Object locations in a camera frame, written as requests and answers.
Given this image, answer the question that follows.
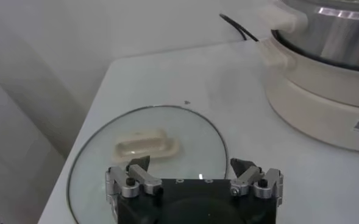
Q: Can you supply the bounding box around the glass lid with cream handle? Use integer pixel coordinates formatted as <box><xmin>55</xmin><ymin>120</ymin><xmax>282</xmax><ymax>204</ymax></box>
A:
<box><xmin>66</xmin><ymin>105</ymin><xmax>230</xmax><ymax>224</ymax></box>

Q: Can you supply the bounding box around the cream electric cooker base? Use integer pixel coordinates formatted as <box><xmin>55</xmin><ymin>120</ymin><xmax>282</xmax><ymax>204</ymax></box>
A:
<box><xmin>260</xmin><ymin>30</ymin><xmax>359</xmax><ymax>153</ymax></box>

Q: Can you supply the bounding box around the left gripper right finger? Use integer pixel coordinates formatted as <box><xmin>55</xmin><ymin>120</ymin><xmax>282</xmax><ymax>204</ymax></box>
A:
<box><xmin>229</xmin><ymin>157</ymin><xmax>285</xmax><ymax>200</ymax></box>

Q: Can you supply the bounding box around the black cooker power cord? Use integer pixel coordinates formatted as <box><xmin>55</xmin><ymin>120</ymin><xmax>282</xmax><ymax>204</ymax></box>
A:
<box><xmin>218</xmin><ymin>13</ymin><xmax>260</xmax><ymax>42</ymax></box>

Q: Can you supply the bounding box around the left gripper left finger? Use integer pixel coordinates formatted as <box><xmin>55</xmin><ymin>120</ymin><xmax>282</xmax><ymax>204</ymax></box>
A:
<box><xmin>105</xmin><ymin>155</ymin><xmax>163</xmax><ymax>200</ymax></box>

